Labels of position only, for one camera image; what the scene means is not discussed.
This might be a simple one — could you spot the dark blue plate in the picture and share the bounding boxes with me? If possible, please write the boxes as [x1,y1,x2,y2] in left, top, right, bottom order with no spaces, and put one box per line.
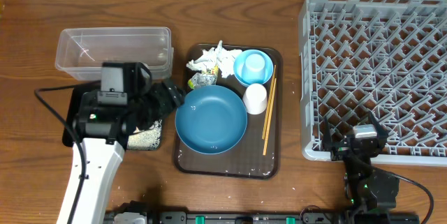
[175,85,248,155]

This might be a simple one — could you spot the wooden chopstick right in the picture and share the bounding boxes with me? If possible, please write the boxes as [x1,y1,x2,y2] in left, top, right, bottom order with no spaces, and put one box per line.
[263,78,277,156]

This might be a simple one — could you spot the brown serving tray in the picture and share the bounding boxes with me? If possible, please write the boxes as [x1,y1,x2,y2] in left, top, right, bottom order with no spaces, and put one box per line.
[174,47,283,179]

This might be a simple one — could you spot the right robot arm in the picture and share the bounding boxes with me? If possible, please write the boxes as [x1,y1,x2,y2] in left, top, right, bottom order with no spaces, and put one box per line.
[322,112,399,223]

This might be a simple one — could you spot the crumpled white tissue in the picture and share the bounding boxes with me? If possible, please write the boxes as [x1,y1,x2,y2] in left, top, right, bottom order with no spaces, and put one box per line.
[186,40,242,78]

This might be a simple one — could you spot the clear plastic container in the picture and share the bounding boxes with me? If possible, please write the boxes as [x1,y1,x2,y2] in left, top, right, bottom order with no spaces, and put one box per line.
[55,27,174,81]

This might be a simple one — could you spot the black plastic tray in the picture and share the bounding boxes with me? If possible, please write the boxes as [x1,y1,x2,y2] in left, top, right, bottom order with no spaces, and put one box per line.
[61,81,168,151]

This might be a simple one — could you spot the light blue bowl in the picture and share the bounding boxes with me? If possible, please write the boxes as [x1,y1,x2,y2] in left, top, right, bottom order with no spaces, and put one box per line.
[233,50,274,87]

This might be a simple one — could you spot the wooden chopstick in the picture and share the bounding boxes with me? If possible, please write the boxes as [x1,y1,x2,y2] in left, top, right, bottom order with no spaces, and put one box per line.
[263,78,277,156]
[262,65,277,140]

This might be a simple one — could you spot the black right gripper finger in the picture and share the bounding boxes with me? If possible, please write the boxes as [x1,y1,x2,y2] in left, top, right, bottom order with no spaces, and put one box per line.
[368,111,388,139]
[322,117,335,151]

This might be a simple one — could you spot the light blue cup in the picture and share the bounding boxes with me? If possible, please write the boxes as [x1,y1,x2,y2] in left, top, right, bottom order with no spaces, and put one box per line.
[242,54,265,84]

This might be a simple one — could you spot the white pink cup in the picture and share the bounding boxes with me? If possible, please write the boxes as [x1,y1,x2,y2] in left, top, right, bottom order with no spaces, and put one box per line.
[242,83,268,115]

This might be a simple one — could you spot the pile of white rice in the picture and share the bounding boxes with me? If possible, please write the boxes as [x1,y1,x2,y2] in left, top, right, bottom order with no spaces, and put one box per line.
[127,120,163,151]

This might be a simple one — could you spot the grey dishwasher rack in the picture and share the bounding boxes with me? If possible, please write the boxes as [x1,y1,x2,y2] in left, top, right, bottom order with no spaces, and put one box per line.
[298,0,446,167]

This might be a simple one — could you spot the yellow pandan cake wrapper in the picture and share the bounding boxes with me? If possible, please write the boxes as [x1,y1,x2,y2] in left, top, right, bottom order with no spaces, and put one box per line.
[187,66,219,89]

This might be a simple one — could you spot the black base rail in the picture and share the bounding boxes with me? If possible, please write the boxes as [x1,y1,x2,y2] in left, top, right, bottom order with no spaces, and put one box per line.
[104,201,420,224]

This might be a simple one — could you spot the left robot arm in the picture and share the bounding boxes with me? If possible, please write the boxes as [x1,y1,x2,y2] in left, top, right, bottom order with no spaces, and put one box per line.
[57,62,186,223]

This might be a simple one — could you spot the wooden chopstick left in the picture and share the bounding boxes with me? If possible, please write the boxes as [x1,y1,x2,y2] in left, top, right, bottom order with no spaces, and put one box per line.
[262,65,277,140]

